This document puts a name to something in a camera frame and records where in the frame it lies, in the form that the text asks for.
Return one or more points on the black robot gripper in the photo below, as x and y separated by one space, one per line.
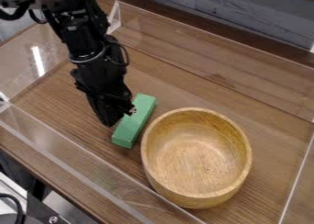
100 80

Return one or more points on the green rectangular block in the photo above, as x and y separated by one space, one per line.
130 126

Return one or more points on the brown wooden bowl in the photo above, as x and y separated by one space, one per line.
196 157

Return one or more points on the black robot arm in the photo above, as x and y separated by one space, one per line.
80 24

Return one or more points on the clear acrylic tray enclosure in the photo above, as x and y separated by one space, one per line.
187 67

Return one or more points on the black metal table frame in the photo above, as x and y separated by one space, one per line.
28 202

